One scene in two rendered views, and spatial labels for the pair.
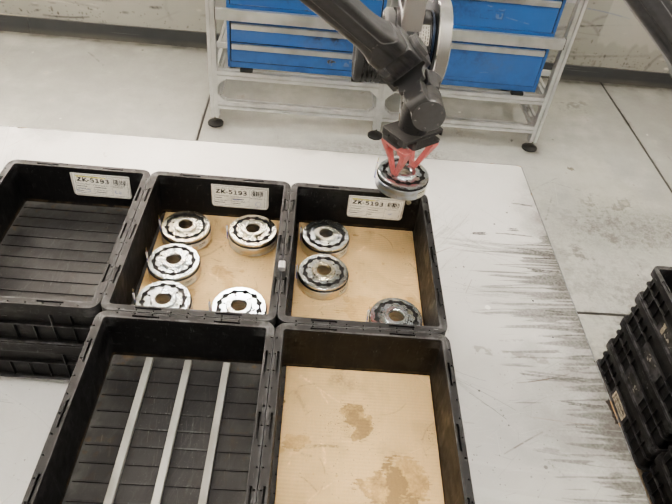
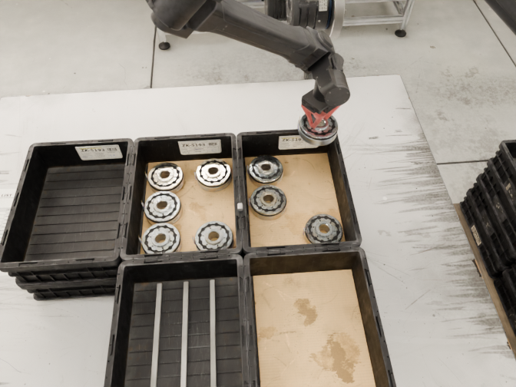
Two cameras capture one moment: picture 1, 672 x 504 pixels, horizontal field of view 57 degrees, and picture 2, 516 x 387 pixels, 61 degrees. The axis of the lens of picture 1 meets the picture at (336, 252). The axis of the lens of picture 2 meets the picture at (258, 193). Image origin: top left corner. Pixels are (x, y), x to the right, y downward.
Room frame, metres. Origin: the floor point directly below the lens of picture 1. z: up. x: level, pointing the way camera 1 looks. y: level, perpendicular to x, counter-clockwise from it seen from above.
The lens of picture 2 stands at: (0.20, 0.05, 1.89)
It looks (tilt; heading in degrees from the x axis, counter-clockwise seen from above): 55 degrees down; 0
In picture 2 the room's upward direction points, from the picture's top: straight up
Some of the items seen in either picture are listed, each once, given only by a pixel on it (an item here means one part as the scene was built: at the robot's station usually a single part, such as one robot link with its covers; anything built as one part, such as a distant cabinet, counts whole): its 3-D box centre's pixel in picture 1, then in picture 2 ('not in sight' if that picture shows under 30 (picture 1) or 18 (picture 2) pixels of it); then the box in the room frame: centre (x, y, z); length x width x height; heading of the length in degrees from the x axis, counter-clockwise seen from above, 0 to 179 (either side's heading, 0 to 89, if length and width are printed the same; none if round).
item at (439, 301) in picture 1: (360, 253); (293, 186); (0.89, -0.05, 0.92); 0.40 x 0.30 x 0.02; 4
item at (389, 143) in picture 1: (403, 152); (318, 111); (1.01, -0.10, 1.09); 0.07 x 0.07 x 0.09; 43
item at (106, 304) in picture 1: (207, 241); (183, 192); (0.87, 0.25, 0.92); 0.40 x 0.30 x 0.02; 4
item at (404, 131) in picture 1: (415, 118); (325, 88); (1.01, -0.11, 1.16); 0.10 x 0.07 x 0.07; 133
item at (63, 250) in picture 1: (55, 249); (78, 209); (0.85, 0.55, 0.87); 0.40 x 0.30 x 0.11; 4
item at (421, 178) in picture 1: (403, 173); (319, 124); (1.01, -0.11, 1.04); 0.10 x 0.10 x 0.01
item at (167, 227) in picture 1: (185, 226); (165, 176); (0.97, 0.32, 0.86); 0.10 x 0.10 x 0.01
